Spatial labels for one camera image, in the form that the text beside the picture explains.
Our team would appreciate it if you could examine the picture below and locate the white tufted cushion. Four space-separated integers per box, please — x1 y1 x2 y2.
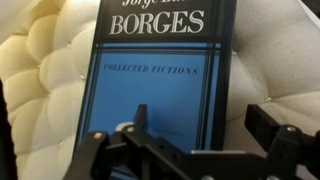
0 0 320 180

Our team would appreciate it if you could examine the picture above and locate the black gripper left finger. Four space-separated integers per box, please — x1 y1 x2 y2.
134 104 148 130

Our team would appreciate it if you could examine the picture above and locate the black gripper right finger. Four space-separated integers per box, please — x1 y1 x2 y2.
245 104 280 148

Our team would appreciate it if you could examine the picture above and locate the black and blue Borges book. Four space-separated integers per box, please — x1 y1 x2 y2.
76 0 237 152

